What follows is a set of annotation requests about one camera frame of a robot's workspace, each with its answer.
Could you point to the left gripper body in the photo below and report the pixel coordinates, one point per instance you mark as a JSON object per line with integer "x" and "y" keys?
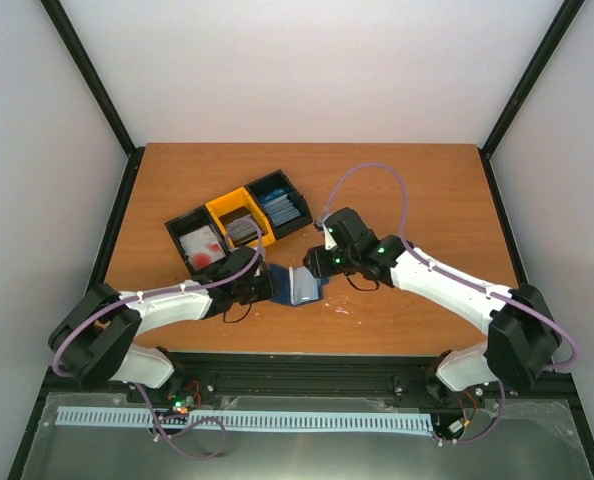
{"x": 249, "y": 294}

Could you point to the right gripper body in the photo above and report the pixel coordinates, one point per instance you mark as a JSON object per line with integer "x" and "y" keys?
{"x": 330, "y": 269}

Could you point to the blue leather card holder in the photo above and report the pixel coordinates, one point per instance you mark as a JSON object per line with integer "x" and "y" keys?
{"x": 295, "y": 287}

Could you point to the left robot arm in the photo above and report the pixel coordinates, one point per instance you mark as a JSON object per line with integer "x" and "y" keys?
{"x": 95, "y": 342}

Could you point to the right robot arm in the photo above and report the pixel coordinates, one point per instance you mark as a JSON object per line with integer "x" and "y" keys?
{"x": 520, "y": 334}

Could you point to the dark card stack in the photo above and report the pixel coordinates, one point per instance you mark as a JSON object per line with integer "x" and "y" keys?
{"x": 243, "y": 231}

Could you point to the white red card stack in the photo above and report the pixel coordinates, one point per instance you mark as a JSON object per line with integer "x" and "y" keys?
{"x": 202, "y": 247}

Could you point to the blue card stack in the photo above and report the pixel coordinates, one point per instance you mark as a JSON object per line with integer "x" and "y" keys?
{"x": 279, "y": 207}

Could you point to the left black bin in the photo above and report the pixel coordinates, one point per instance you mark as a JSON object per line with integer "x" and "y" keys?
{"x": 191, "y": 221}

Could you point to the black bin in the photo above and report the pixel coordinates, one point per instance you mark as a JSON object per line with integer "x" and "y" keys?
{"x": 268, "y": 183}
{"x": 191, "y": 221}

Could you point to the right black bin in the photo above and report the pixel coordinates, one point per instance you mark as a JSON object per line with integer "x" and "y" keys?
{"x": 268, "y": 183}

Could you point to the yellow middle bin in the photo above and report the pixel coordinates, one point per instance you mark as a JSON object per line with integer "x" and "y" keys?
{"x": 236, "y": 204}

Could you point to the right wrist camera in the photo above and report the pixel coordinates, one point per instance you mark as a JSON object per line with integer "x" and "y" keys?
{"x": 329, "y": 242}

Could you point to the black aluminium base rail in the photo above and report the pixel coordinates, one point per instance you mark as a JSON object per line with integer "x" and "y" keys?
{"x": 399, "y": 380}

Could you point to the light blue cable duct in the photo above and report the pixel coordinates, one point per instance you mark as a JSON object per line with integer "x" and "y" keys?
{"x": 252, "y": 421}

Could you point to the left black frame post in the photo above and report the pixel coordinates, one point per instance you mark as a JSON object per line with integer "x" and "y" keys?
{"x": 70, "y": 38}

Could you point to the black frame post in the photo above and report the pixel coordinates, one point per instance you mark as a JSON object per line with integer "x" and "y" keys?
{"x": 70, "y": 38}
{"x": 556, "y": 31}

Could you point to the right black frame post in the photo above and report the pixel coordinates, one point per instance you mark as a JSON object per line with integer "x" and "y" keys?
{"x": 556, "y": 31}

